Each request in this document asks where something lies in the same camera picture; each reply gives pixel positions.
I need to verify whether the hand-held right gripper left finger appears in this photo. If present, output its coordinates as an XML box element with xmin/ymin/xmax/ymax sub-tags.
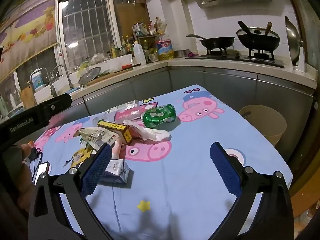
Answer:
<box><xmin>28</xmin><ymin>143</ymin><xmax>112</xmax><ymax>240</ymax></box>

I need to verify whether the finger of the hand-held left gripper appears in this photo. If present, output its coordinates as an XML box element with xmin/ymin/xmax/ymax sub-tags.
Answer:
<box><xmin>37</xmin><ymin>93</ymin><xmax>72</xmax><ymax>117</ymax></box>

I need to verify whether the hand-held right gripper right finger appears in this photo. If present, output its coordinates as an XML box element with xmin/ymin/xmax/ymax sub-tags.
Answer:
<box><xmin>209</xmin><ymin>142</ymin><xmax>295</xmax><ymax>240</ymax></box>

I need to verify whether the yellow packet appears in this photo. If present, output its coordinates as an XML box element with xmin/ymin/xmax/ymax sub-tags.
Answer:
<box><xmin>65</xmin><ymin>147</ymin><xmax>93</xmax><ymax>168</ymax></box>

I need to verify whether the blue white small carton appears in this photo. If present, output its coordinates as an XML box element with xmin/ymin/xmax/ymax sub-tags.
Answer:
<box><xmin>100</xmin><ymin>159</ymin><xmax>131</xmax><ymax>185</ymax></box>

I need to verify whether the printed wrapper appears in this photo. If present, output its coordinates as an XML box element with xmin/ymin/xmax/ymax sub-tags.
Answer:
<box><xmin>75</xmin><ymin>127</ymin><xmax>116</xmax><ymax>152</ymax></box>

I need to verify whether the yellow brown small box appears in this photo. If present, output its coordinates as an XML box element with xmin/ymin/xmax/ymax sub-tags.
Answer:
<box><xmin>97</xmin><ymin>120</ymin><xmax>134</xmax><ymax>145</ymax></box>

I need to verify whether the beige plastic bin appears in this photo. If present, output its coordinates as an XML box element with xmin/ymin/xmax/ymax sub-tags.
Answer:
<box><xmin>239</xmin><ymin>104</ymin><xmax>287</xmax><ymax>147</ymax></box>

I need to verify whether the clear plastic bottle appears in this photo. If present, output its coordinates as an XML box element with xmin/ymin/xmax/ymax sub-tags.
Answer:
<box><xmin>105</xmin><ymin>100</ymin><xmax>140</xmax><ymax>120</ymax></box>

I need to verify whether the white tissue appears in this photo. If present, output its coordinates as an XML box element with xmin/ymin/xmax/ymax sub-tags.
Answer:
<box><xmin>124</xmin><ymin>119</ymin><xmax>172</xmax><ymax>143</ymax></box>

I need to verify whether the green crushed can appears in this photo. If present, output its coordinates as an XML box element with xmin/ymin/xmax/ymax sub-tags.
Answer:
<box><xmin>141</xmin><ymin>104</ymin><xmax>177</xmax><ymax>128</ymax></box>

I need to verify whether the person's left hand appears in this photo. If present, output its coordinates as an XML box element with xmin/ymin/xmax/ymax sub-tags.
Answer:
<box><xmin>20</xmin><ymin>141</ymin><xmax>34</xmax><ymax>162</ymax></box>

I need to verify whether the steel faucet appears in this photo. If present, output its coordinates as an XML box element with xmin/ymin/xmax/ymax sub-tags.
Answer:
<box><xmin>30</xmin><ymin>67</ymin><xmax>57</xmax><ymax>98</ymax></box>
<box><xmin>52</xmin><ymin>64</ymin><xmax>73</xmax><ymax>90</ymax></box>

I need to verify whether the black small device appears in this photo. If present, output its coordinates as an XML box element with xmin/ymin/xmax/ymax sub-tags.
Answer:
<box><xmin>27</xmin><ymin>147</ymin><xmax>43</xmax><ymax>160</ymax></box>

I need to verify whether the wooden cutting board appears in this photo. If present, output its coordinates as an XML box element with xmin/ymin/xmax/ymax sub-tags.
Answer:
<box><xmin>20</xmin><ymin>85</ymin><xmax>37</xmax><ymax>109</ymax></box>

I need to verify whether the blue white container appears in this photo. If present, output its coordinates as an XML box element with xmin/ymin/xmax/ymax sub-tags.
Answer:
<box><xmin>31</xmin><ymin>70</ymin><xmax>47</xmax><ymax>92</ymax></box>

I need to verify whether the blue cartoon pig cloth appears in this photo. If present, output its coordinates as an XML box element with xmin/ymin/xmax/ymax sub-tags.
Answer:
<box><xmin>32</xmin><ymin>84</ymin><xmax>293</xmax><ymax>240</ymax></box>

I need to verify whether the round mesh lid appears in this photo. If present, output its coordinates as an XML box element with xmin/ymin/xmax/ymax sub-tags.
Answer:
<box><xmin>78</xmin><ymin>67</ymin><xmax>102</xmax><ymax>85</ymax></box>

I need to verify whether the smartphone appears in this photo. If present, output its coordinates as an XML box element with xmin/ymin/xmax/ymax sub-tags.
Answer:
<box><xmin>34</xmin><ymin>162</ymin><xmax>50</xmax><ymax>184</ymax></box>

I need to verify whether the white plastic tub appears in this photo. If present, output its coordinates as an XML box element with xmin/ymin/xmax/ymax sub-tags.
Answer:
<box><xmin>100</xmin><ymin>55</ymin><xmax>134</xmax><ymax>72</ymax></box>

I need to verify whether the barred window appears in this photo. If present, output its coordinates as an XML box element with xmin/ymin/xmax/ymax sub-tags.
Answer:
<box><xmin>56</xmin><ymin>0</ymin><xmax>148</xmax><ymax>65</ymax></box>

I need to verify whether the row of sauce bottles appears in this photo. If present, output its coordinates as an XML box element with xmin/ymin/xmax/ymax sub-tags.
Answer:
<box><xmin>110</xmin><ymin>35</ymin><xmax>135</xmax><ymax>58</ymax></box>

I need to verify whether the grey kitchen cabinet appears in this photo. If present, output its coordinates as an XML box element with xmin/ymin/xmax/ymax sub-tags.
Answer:
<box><xmin>0</xmin><ymin>55</ymin><xmax>317</xmax><ymax>160</ymax></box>

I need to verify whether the white plastic jug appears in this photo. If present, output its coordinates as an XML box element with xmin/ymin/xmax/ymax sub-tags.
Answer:
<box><xmin>132</xmin><ymin>41</ymin><xmax>147</xmax><ymax>66</ymax></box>

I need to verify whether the brown board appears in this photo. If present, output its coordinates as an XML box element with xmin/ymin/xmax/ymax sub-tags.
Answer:
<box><xmin>115</xmin><ymin>3</ymin><xmax>150</xmax><ymax>39</ymax></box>

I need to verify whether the black gas stove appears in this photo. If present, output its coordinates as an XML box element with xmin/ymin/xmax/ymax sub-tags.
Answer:
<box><xmin>185</xmin><ymin>47</ymin><xmax>285</xmax><ymax>68</ymax></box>

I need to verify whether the pile of snack bags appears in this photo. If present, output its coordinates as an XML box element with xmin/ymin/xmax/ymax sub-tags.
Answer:
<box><xmin>132</xmin><ymin>17</ymin><xmax>167</xmax><ymax>39</ymax></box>

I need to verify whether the large cooking oil bottle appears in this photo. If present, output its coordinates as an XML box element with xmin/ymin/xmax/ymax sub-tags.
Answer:
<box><xmin>154</xmin><ymin>33</ymin><xmax>175</xmax><ymax>61</ymax></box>

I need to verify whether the black frying pan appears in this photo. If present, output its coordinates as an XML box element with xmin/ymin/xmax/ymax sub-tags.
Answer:
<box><xmin>185</xmin><ymin>34</ymin><xmax>235</xmax><ymax>49</ymax></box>

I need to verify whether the black wok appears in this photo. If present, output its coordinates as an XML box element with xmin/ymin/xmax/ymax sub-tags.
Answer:
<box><xmin>236</xmin><ymin>21</ymin><xmax>280</xmax><ymax>52</ymax></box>

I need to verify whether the white lid stand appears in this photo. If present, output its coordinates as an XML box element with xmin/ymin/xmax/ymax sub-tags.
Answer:
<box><xmin>299</xmin><ymin>46</ymin><xmax>307</xmax><ymax>73</ymax></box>

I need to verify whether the glass pot lid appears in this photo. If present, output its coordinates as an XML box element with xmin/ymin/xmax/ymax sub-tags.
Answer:
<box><xmin>237</xmin><ymin>27</ymin><xmax>280</xmax><ymax>39</ymax></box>

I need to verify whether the steel wok lid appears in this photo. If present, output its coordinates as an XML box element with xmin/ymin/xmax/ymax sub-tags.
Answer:
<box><xmin>284</xmin><ymin>16</ymin><xmax>304</xmax><ymax>65</ymax></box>

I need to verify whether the fruit wall poster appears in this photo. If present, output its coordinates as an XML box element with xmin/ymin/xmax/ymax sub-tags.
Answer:
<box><xmin>0</xmin><ymin>0</ymin><xmax>59</xmax><ymax>80</ymax></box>

